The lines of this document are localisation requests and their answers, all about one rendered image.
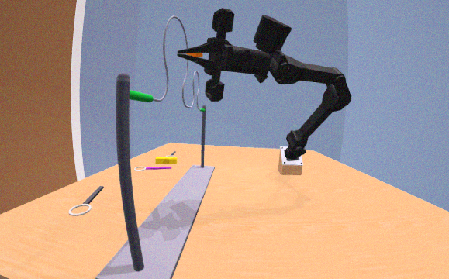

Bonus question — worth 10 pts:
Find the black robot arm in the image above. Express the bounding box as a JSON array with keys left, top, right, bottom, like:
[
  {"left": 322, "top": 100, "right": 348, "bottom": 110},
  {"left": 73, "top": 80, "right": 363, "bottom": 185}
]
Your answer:
[{"left": 247, "top": 15, "right": 352, "bottom": 161}]

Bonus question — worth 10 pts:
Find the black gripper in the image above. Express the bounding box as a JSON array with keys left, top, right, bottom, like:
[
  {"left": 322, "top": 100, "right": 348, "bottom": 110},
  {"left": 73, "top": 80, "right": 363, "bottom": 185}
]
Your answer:
[{"left": 177, "top": 8, "right": 253, "bottom": 102}]

